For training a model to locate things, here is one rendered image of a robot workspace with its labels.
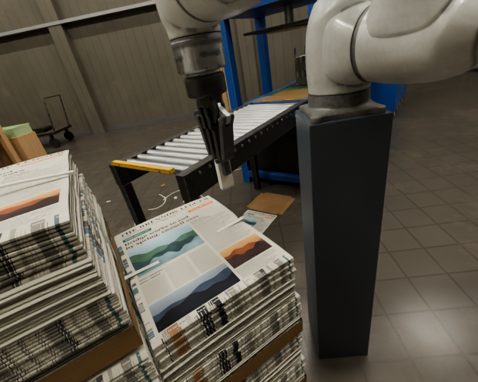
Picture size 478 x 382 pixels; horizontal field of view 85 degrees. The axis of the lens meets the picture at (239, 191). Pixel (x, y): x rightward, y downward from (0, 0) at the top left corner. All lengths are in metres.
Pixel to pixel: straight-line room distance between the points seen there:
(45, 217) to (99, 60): 7.13
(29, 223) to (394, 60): 0.61
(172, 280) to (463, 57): 0.61
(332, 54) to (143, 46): 6.48
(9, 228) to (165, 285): 0.27
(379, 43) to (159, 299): 0.61
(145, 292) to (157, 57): 6.58
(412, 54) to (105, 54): 7.05
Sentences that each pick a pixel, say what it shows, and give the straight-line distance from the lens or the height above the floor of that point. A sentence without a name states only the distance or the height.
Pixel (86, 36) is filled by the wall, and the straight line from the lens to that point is 7.52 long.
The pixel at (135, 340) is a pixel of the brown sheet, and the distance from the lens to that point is 0.45.
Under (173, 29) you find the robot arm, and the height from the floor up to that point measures 1.23.
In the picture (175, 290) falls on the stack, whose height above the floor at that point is 0.83.
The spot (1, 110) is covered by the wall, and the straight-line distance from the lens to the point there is 9.10.
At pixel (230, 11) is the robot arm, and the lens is 0.38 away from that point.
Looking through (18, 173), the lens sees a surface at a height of 1.06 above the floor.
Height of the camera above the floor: 1.18
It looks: 27 degrees down
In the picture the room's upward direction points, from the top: 11 degrees counter-clockwise
